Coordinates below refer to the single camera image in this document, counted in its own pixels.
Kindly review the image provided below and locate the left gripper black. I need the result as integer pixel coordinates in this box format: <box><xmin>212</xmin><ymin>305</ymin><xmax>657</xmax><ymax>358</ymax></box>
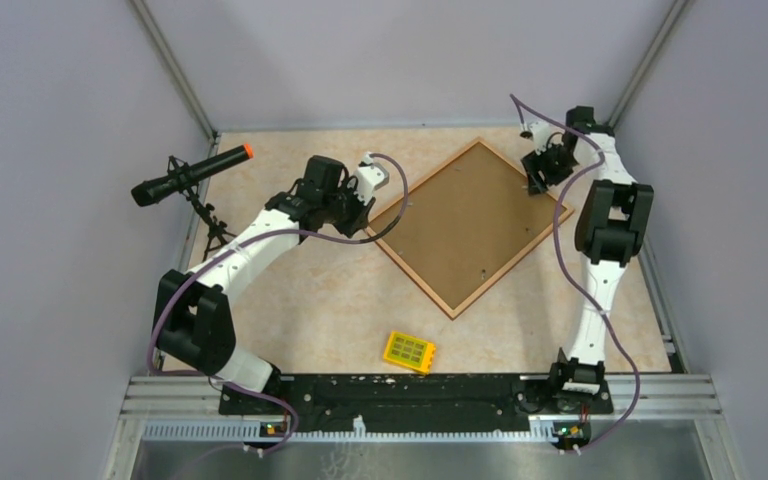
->
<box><xmin>321</xmin><ymin>177</ymin><xmax>375</xmax><ymax>238</ymax></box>

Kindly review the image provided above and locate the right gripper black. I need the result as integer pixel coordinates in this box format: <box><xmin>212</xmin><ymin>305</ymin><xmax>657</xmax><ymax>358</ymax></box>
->
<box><xmin>521</xmin><ymin>142</ymin><xmax>580</xmax><ymax>197</ymax></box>

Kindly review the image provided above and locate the red wooden picture frame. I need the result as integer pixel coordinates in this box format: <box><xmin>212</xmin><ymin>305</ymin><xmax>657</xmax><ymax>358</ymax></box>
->
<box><xmin>366</xmin><ymin>137</ymin><xmax>574</xmax><ymax>319</ymax></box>

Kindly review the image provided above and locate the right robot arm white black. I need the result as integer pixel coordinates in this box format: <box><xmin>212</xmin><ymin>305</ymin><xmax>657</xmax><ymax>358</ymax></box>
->
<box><xmin>520</xmin><ymin>106</ymin><xmax>654</xmax><ymax>412</ymax></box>

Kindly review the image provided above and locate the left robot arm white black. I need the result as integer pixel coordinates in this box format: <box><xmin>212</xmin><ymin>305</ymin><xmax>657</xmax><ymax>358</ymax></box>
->
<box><xmin>152</xmin><ymin>155</ymin><xmax>389</xmax><ymax>414</ymax></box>

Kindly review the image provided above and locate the black mini tripod stand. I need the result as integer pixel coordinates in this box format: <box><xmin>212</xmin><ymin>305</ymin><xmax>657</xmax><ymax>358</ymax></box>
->
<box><xmin>167</xmin><ymin>155</ymin><xmax>234</xmax><ymax>260</ymax></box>

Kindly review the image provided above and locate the black microphone orange tip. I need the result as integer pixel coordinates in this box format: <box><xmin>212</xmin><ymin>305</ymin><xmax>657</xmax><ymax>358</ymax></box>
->
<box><xmin>131</xmin><ymin>144</ymin><xmax>254</xmax><ymax>207</ymax></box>

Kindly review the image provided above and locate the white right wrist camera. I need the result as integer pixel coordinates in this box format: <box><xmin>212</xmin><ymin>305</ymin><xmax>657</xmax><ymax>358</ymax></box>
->
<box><xmin>520</xmin><ymin>120</ymin><xmax>564</xmax><ymax>154</ymax></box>

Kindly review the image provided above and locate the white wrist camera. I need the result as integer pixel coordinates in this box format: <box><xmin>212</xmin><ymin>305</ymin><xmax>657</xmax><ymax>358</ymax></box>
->
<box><xmin>354</xmin><ymin>152</ymin><xmax>389</xmax><ymax>205</ymax></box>
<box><xmin>520</xmin><ymin>120</ymin><xmax>564</xmax><ymax>154</ymax></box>

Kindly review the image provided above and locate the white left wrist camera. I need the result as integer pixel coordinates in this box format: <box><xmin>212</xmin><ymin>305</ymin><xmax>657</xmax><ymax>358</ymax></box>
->
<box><xmin>354</xmin><ymin>152</ymin><xmax>389</xmax><ymax>205</ymax></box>

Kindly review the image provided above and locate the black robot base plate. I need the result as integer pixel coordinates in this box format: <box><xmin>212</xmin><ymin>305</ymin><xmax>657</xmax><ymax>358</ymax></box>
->
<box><xmin>218</xmin><ymin>373</ymin><xmax>614</xmax><ymax>433</ymax></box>

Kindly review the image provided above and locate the white slotted cable duct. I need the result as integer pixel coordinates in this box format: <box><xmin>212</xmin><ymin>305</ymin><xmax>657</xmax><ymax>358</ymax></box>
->
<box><xmin>142</xmin><ymin>417</ymin><xmax>557</xmax><ymax>444</ymax></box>

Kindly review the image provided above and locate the aluminium rail frame front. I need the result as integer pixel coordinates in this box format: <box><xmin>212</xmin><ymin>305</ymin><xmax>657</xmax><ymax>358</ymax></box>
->
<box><xmin>104</xmin><ymin>374</ymin><xmax>746</xmax><ymax>479</ymax></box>

